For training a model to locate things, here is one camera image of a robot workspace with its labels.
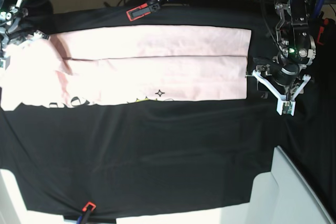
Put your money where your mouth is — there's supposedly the black table cloth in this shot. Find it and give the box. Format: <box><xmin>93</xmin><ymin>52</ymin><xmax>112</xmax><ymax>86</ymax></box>
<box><xmin>1</xmin><ymin>7</ymin><xmax>335</xmax><ymax>221</ymax></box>

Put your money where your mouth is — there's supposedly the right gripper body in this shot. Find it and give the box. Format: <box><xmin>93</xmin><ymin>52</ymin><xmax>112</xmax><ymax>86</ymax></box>
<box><xmin>1</xmin><ymin>31</ymin><xmax>50</xmax><ymax>59</ymax></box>

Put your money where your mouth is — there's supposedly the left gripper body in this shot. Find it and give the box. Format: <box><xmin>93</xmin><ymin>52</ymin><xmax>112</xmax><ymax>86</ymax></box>
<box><xmin>246</xmin><ymin>62</ymin><xmax>312</xmax><ymax>101</ymax></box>

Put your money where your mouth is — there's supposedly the red clamp at front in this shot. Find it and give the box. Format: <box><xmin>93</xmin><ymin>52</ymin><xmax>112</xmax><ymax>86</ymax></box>
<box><xmin>82</xmin><ymin>201</ymin><xmax>97</xmax><ymax>212</ymax></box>

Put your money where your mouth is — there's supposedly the red clamp at right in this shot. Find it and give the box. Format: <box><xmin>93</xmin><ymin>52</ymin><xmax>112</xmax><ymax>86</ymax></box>
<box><xmin>317</xmin><ymin>18</ymin><xmax>329</xmax><ymax>46</ymax></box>

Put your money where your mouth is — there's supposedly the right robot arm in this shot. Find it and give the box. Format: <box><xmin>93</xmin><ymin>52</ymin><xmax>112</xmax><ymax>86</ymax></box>
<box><xmin>1</xmin><ymin>0</ymin><xmax>49</xmax><ymax>66</ymax></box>

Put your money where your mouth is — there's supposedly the light pink T-shirt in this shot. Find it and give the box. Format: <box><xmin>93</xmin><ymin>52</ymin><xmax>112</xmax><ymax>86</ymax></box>
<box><xmin>1</xmin><ymin>25</ymin><xmax>251</xmax><ymax>111</ymax></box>

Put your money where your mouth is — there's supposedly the red black clamp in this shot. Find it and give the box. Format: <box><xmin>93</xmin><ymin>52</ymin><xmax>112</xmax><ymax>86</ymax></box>
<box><xmin>126</xmin><ymin>1</ymin><xmax>161</xmax><ymax>22</ymax></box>

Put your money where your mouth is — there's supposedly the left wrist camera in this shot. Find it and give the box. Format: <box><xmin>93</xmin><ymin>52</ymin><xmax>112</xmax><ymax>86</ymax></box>
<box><xmin>277</xmin><ymin>100</ymin><xmax>296</xmax><ymax>116</ymax></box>

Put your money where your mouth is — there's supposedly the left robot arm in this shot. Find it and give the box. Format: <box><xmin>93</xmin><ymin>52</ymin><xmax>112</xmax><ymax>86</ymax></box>
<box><xmin>253</xmin><ymin>0</ymin><xmax>316</xmax><ymax>103</ymax></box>

